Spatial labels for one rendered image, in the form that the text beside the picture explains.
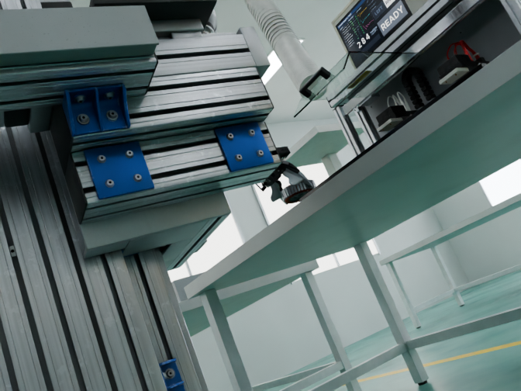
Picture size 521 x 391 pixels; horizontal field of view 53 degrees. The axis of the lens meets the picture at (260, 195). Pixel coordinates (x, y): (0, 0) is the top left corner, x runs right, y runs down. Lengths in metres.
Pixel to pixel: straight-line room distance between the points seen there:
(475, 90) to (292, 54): 2.04
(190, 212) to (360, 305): 6.56
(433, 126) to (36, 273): 0.80
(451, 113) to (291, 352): 5.64
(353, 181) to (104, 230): 0.64
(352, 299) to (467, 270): 2.57
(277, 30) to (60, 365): 2.59
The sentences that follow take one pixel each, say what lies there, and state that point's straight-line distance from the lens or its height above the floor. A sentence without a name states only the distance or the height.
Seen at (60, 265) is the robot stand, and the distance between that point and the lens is 0.95.
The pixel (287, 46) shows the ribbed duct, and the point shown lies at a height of 1.89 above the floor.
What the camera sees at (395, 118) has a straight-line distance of 1.59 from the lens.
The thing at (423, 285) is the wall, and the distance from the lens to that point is 8.47.
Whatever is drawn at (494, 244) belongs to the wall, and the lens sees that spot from 8.93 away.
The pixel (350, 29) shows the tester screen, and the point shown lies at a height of 1.24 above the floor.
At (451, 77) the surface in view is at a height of 0.87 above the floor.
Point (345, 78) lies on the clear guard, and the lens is 1.65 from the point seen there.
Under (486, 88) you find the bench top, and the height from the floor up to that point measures 0.71.
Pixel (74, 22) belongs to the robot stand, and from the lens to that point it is 0.79.
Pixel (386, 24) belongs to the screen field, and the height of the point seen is 1.17.
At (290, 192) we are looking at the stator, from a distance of 1.57.
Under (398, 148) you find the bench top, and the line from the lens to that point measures 1.21.
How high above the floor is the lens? 0.44
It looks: 15 degrees up
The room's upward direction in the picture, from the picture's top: 22 degrees counter-clockwise
